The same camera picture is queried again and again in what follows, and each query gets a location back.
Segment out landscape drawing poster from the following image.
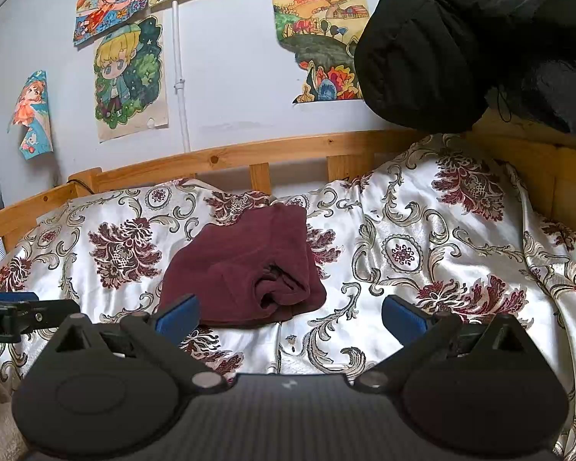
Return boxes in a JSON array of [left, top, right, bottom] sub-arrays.
[[271, 0, 371, 105]]

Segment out white wall pipe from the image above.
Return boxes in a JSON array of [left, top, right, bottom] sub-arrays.
[[171, 0, 191, 154]]

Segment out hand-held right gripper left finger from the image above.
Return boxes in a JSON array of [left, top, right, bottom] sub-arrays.
[[48, 294, 229, 391]]

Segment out maroon long-sleeve shirt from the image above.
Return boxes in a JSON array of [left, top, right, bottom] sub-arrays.
[[158, 203, 328, 327]]

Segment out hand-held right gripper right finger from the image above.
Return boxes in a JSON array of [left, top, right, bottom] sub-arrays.
[[354, 294, 533, 391]]

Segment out black quilted jacket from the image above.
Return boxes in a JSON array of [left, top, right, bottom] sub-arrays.
[[354, 0, 576, 136]]

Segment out orange-haired girl drawing, flowers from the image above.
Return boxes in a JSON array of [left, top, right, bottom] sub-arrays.
[[73, 0, 151, 47]]

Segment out white floral satin blanket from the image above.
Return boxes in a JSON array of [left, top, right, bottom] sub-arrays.
[[0, 133, 576, 461]]

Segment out blond cartoon figure poster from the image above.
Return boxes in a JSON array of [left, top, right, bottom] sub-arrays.
[[93, 13, 170, 143]]

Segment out orange-haired girl drawing, blue edge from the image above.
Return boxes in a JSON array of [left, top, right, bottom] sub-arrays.
[[8, 70, 55, 160]]

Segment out wooden bed frame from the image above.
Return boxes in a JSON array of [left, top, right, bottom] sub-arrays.
[[0, 110, 576, 260]]

